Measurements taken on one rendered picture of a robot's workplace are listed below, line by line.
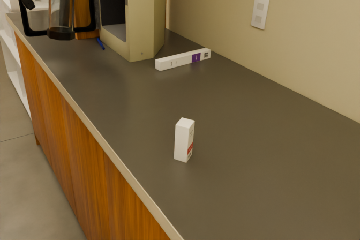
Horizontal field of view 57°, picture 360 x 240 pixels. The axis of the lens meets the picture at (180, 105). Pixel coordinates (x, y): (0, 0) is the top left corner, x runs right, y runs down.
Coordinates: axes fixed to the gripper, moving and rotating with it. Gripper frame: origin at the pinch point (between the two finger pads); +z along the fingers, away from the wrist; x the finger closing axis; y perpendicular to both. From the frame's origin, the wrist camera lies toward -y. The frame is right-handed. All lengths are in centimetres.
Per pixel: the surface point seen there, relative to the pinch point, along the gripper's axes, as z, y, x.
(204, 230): -5, -30, -96
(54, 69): -7.8, -29.5, -8.2
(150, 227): -6, -45, -79
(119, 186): -6, -46, -61
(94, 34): 19.9, -27.5, 22.8
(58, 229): -13, -124, 4
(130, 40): 21.0, -20.2, -14.3
